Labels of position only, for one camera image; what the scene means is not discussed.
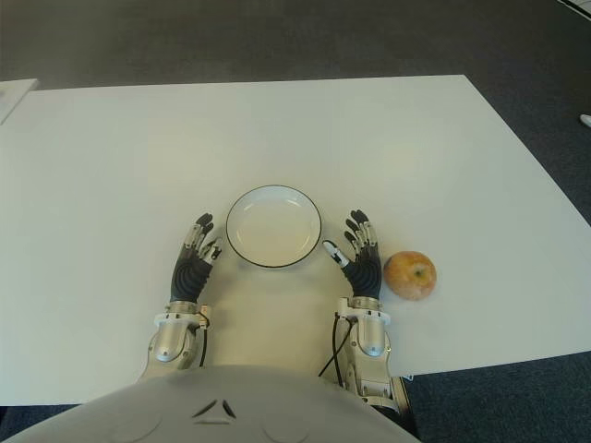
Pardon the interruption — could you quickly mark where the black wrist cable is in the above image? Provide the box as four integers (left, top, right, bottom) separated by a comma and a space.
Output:
317, 313, 357, 388
198, 313, 212, 369

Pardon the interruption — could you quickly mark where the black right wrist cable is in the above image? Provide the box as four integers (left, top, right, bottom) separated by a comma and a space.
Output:
317, 313, 357, 388

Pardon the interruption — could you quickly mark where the grey robot torso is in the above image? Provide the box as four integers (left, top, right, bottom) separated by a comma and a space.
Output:
0, 363, 422, 443

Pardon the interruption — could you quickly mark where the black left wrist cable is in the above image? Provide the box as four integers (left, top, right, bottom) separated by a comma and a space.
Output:
198, 313, 212, 369

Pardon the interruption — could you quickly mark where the yellow-red apple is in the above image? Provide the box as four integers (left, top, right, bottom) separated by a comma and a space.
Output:
383, 250, 438, 302

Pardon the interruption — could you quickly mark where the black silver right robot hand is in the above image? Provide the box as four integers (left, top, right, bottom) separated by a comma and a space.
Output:
321, 210, 384, 300

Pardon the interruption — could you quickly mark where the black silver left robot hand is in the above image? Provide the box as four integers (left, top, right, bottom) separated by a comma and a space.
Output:
168, 211, 224, 304

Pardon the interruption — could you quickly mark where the white plate with black rim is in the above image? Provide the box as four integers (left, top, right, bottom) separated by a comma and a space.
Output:
225, 185, 324, 269

